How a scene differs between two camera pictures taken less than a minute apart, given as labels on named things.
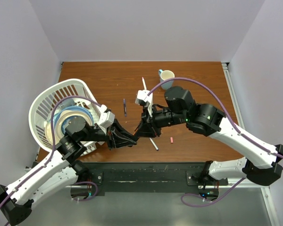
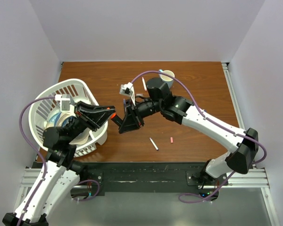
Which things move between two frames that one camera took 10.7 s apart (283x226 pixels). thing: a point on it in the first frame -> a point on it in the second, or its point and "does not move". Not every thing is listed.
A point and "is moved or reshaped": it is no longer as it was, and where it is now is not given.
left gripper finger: (117, 141) -> (98, 118)
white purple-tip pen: (153, 144) does not move
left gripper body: (100, 136) -> (92, 126)
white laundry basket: (61, 93) does not move
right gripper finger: (145, 130) -> (129, 123)
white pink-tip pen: (144, 82) does not move
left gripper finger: (118, 127) -> (85, 107)
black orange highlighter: (136, 134) is moved or reshaped
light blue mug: (165, 75) does not move
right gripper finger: (145, 119) -> (130, 113)
